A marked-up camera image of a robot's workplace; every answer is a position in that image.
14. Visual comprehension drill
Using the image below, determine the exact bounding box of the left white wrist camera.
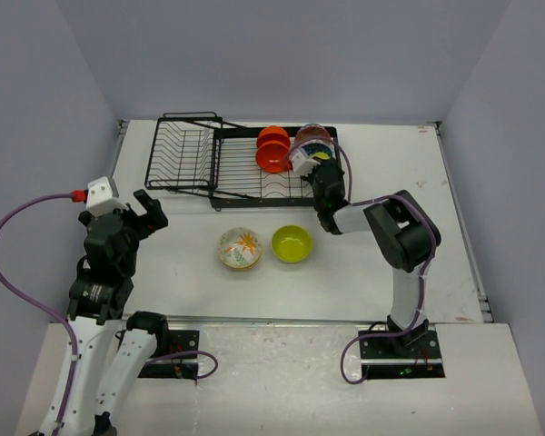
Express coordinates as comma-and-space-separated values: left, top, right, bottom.
86, 176, 127, 217

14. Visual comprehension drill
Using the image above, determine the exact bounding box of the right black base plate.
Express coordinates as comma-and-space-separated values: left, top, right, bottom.
359, 327, 446, 381

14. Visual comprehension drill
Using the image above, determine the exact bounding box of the lime green bowl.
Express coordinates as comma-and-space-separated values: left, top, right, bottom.
271, 225, 312, 263
310, 152, 332, 161

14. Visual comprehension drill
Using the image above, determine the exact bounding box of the orange bowl front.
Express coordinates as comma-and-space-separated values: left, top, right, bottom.
255, 140, 291, 173

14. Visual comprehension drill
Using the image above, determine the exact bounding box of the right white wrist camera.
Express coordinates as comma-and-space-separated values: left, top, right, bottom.
289, 148, 320, 177

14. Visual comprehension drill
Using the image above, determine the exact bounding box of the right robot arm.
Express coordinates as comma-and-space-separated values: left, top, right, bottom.
295, 158, 441, 357

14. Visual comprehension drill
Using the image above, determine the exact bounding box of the black wire dish rack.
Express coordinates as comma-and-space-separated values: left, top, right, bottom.
144, 113, 314, 211

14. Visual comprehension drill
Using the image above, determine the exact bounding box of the yellow sun pattern bowl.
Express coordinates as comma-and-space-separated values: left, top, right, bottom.
221, 259, 259, 272

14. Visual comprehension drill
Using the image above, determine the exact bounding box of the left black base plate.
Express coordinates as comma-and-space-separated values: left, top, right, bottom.
135, 327, 201, 381

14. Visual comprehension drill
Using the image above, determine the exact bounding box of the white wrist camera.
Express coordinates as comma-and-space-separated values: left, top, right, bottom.
289, 148, 320, 177
86, 176, 127, 217

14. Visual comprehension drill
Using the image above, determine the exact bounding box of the brown red patterned bowl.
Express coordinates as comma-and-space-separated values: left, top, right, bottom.
294, 124, 332, 146

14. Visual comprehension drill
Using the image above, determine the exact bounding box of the orange bowl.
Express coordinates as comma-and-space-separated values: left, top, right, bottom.
255, 140, 291, 173
256, 125, 291, 148

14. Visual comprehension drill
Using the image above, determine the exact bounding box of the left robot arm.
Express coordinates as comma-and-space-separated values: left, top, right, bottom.
37, 190, 171, 435

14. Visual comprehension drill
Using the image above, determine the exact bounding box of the orange bowl rear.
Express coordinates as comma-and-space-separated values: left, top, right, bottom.
256, 125, 291, 148

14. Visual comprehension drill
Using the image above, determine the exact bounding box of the white floral pattern bowl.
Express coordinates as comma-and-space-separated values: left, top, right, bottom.
217, 227, 263, 264

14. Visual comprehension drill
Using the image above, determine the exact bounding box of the blue patterned bowl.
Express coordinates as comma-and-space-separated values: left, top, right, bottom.
300, 141, 333, 156

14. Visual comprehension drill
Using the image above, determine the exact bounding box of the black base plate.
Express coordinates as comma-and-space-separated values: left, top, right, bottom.
359, 327, 446, 381
135, 327, 201, 381

